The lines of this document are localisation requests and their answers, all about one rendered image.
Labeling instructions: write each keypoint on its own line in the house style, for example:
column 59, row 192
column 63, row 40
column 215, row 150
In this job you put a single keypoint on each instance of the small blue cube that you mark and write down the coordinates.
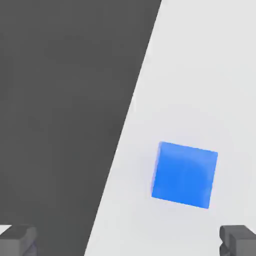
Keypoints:
column 184, row 176

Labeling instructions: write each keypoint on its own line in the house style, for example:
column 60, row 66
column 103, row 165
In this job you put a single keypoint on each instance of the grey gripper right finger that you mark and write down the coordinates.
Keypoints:
column 240, row 242

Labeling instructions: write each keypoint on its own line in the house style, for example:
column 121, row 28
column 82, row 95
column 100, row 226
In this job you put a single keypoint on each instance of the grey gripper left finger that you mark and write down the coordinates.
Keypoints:
column 16, row 242

